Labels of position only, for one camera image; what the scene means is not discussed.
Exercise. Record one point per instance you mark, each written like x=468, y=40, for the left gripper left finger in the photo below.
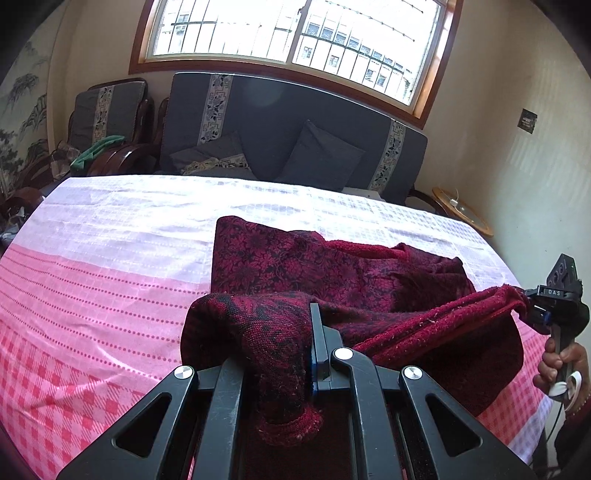
x=186, y=427

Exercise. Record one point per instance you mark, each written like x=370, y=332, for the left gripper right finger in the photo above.
x=403, y=424

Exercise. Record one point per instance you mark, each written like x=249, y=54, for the dark red floral sweater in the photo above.
x=399, y=306

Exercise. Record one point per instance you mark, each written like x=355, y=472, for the round wooden side table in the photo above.
x=464, y=212

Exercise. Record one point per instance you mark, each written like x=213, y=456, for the pink checked bed sheet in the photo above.
x=96, y=286

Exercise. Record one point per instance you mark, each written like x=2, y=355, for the patterned cushion on sofa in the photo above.
x=222, y=155

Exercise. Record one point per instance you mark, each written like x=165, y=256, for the dark blue throw pillow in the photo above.
x=320, y=160

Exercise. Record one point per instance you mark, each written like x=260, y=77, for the green cloth on armchair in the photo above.
x=81, y=164

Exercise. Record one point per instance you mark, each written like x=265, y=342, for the dark blue sofa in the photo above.
x=267, y=116

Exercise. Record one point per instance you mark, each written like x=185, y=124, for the dark blue armchair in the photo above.
x=122, y=107

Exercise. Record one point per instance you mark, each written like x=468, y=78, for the landscape painted folding screen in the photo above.
x=24, y=106

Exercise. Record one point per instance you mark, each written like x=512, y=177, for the black wall switch plate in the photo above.
x=527, y=121

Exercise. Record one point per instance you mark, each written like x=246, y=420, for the barred window with wooden frame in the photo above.
x=389, y=55

